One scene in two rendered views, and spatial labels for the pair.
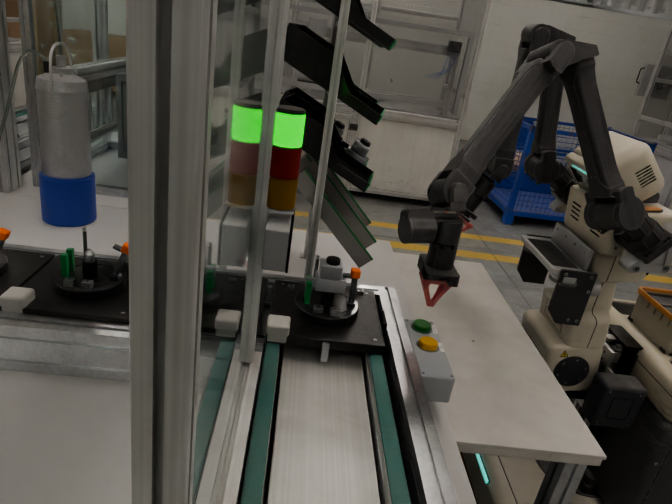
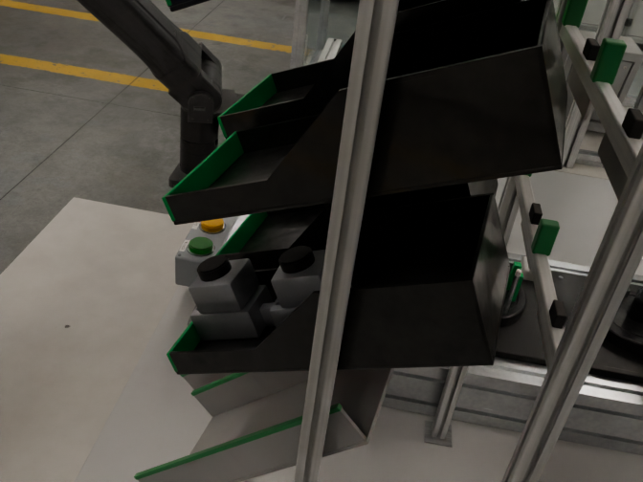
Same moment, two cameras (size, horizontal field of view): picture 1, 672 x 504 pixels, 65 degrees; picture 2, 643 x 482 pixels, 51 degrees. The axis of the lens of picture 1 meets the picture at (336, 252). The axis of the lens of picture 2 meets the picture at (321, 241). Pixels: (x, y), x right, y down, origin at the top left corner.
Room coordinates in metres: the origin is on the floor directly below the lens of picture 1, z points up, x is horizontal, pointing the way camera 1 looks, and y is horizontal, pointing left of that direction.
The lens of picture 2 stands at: (1.89, 0.14, 1.64)
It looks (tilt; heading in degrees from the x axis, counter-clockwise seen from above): 34 degrees down; 190
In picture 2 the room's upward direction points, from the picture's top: 7 degrees clockwise
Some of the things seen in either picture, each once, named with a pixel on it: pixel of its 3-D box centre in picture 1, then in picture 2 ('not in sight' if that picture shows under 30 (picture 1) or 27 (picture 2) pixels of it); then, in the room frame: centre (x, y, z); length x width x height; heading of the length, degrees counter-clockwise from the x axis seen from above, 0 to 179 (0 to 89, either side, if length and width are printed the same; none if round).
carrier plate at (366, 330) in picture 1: (325, 313); not in sight; (1.01, 0.00, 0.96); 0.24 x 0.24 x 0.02; 5
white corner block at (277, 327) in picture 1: (277, 328); not in sight; (0.90, 0.09, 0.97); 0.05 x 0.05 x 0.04; 5
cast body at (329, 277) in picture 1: (326, 272); not in sight; (1.00, 0.01, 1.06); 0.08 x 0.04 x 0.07; 98
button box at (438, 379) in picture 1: (424, 357); (211, 240); (0.94, -0.22, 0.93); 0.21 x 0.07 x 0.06; 5
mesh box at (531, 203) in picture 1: (559, 173); not in sight; (5.49, -2.18, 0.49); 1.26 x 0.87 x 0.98; 96
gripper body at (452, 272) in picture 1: (441, 256); (198, 157); (1.01, -0.22, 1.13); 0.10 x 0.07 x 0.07; 7
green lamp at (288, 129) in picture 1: (287, 128); not in sight; (0.81, 0.10, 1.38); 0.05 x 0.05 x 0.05
